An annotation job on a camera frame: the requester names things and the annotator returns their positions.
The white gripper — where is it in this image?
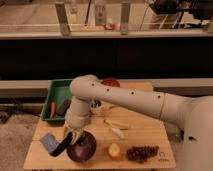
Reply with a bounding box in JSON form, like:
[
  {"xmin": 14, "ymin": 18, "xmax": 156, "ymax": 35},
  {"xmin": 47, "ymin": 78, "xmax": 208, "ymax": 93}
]
[{"xmin": 64, "ymin": 123, "xmax": 84, "ymax": 144}]

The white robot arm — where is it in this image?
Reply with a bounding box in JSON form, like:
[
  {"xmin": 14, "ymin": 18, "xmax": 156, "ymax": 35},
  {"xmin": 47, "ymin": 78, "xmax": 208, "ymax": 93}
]
[{"xmin": 65, "ymin": 75, "xmax": 213, "ymax": 171}]

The purple bowl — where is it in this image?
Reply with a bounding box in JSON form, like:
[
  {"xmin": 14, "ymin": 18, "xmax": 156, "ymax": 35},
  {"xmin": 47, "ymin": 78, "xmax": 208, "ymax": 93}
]
[{"xmin": 66, "ymin": 131, "xmax": 96, "ymax": 162}]

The orange bowl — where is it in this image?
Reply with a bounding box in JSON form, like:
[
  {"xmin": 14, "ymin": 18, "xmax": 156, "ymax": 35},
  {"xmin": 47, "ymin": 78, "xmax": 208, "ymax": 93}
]
[{"xmin": 101, "ymin": 78, "xmax": 120, "ymax": 87}]

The blue sponge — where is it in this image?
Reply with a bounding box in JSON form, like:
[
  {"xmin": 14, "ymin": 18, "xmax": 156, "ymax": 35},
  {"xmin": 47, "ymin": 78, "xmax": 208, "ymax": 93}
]
[{"xmin": 40, "ymin": 133, "xmax": 59, "ymax": 155}]

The green plastic tray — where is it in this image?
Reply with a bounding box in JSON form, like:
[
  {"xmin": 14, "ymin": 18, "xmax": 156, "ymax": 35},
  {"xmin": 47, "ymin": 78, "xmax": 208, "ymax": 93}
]
[{"xmin": 41, "ymin": 79, "xmax": 72, "ymax": 124}]

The orange fruit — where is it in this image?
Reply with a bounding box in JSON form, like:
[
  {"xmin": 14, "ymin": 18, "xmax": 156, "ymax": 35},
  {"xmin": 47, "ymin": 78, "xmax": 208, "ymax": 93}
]
[{"xmin": 107, "ymin": 143, "xmax": 121, "ymax": 160}]

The wooden spoon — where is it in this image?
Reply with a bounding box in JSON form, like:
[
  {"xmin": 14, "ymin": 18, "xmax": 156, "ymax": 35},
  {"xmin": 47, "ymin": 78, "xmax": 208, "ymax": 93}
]
[{"xmin": 108, "ymin": 123, "xmax": 130, "ymax": 130}]

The dark grape bunch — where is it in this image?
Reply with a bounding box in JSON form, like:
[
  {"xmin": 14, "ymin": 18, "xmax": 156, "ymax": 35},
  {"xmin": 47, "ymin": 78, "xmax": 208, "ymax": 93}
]
[{"xmin": 126, "ymin": 146, "xmax": 159, "ymax": 163}]

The red handled tool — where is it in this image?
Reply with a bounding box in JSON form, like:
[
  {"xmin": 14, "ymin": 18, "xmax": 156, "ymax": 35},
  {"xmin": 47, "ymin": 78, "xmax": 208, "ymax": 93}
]
[{"xmin": 50, "ymin": 101, "xmax": 56, "ymax": 119}]

